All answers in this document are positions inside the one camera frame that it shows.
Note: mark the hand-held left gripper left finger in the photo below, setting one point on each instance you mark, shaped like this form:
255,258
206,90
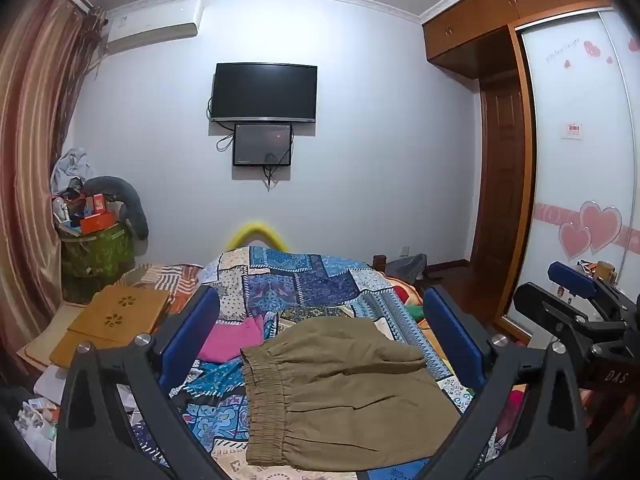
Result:
199,322

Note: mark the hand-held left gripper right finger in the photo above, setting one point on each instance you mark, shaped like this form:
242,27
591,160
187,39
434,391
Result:
450,332

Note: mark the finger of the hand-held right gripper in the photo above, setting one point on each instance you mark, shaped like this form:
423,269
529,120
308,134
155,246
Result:
555,305
572,277

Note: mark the khaki pants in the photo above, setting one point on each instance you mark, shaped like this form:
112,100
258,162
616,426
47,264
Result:
340,400

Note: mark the pink cloth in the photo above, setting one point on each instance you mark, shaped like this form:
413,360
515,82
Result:
230,340

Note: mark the orange striped bedding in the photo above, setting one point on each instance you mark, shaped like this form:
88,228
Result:
165,277

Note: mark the orange colourful fleece blanket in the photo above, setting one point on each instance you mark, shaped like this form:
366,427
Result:
405,292

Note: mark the wooden lap desk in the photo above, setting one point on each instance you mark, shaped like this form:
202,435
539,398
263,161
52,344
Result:
110,320

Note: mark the yellow hoop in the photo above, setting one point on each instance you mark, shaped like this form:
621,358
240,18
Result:
235,235

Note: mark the wooden bedpost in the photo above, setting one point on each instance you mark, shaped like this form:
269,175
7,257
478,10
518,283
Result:
380,263

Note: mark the blue patchwork quilt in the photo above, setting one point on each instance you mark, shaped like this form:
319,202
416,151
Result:
300,280

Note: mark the white heart-print wardrobe door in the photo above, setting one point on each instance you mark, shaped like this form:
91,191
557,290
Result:
575,160

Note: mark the green storage basket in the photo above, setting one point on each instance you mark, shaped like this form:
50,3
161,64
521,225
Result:
100,255

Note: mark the brown wooden door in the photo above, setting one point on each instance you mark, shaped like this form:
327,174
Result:
497,175

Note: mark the grey pillow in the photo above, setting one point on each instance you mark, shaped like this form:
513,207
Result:
135,210

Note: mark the orange box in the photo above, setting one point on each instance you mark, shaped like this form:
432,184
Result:
97,222

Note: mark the white plastic bags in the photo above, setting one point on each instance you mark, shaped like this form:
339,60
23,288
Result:
37,425

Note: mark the grey crumpled garment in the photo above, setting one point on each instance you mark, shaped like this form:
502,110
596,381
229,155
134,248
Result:
70,165

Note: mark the striped pink curtain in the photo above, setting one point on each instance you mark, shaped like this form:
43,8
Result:
30,135

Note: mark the wooden overhead cabinet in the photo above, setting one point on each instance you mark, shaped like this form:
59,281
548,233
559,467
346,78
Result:
465,35

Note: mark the white air conditioner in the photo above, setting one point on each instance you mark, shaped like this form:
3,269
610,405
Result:
155,25

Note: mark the small black wall monitor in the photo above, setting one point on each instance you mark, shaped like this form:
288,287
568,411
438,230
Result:
262,144

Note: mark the black wall television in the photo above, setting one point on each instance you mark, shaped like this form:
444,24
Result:
265,92

